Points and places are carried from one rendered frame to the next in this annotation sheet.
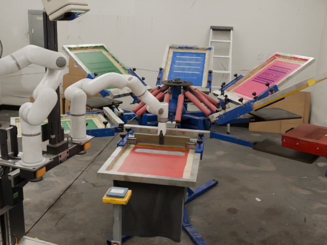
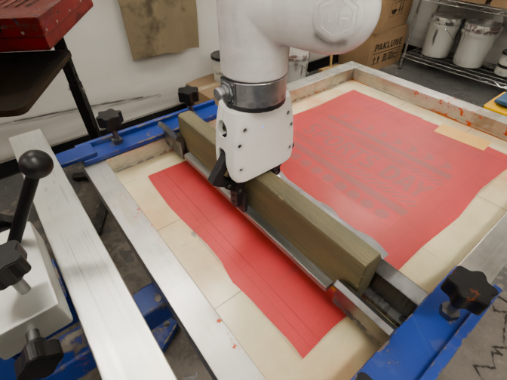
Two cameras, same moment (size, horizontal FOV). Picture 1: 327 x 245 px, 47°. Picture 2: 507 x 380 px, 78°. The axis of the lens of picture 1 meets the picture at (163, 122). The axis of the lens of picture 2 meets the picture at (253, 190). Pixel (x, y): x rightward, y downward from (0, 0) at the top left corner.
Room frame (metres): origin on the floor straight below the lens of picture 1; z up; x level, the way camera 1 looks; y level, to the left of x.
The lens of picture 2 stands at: (2.88, 0.25, 1.33)
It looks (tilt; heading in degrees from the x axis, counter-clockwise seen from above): 42 degrees down; 224
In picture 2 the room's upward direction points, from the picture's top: straight up
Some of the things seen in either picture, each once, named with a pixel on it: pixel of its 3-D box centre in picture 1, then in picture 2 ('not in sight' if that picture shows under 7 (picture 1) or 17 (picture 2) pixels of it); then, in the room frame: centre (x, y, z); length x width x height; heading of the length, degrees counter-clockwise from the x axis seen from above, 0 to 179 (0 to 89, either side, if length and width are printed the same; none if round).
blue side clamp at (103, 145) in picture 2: (199, 148); (159, 139); (2.62, -0.27, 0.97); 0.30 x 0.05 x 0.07; 172
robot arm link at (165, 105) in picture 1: (157, 110); (291, 22); (2.61, 0.04, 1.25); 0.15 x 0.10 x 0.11; 126
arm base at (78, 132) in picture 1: (76, 126); not in sight; (2.26, 0.54, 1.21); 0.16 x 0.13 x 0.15; 71
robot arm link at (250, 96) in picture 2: (162, 118); (249, 84); (2.63, 0.01, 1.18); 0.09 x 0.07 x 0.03; 172
